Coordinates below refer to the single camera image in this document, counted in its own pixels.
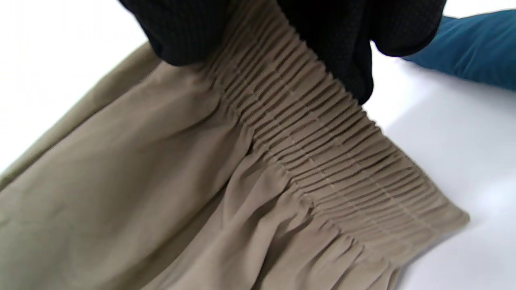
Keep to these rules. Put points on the person's right hand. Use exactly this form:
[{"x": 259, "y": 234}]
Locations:
[{"x": 342, "y": 36}]

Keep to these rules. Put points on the dark teal shorts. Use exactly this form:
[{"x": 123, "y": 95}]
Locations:
[{"x": 471, "y": 48}]

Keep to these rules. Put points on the brown garment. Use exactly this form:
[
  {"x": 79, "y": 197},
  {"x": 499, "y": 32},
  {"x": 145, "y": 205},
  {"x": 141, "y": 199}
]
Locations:
[{"x": 201, "y": 181}]

